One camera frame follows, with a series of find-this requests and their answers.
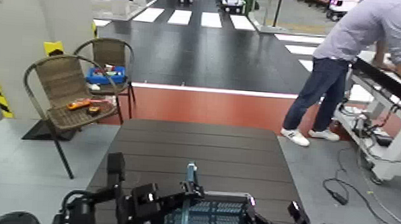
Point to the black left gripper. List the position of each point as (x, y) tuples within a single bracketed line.
[(141, 204)]

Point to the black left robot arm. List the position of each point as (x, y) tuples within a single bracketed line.
[(76, 213)]

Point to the small black orange tape measure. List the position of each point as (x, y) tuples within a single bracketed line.
[(93, 110)]

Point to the black power brick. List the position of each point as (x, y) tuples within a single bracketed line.
[(384, 140)]

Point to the orange hand tool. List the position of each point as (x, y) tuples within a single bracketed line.
[(79, 104)]

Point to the small white object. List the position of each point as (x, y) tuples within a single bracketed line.
[(94, 87)]

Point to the blue plastic parts tray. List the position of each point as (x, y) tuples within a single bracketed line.
[(98, 77)]

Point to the brown wicker chair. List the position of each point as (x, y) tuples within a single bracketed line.
[(64, 85), (109, 51)]

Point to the yellow corner guard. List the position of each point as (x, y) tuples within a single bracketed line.
[(52, 47)]

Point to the white box stand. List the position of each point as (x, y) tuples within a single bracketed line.
[(120, 5)]

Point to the person in grey shirt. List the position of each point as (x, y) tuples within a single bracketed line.
[(358, 28)]

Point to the white cart with dark windshield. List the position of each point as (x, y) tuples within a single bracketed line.
[(232, 0)]

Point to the dark pole with base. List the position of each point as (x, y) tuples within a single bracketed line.
[(278, 8)]

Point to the white vehicle with pink trim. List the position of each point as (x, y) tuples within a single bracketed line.
[(342, 5)]

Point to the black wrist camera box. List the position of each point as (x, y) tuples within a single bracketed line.
[(116, 167)]

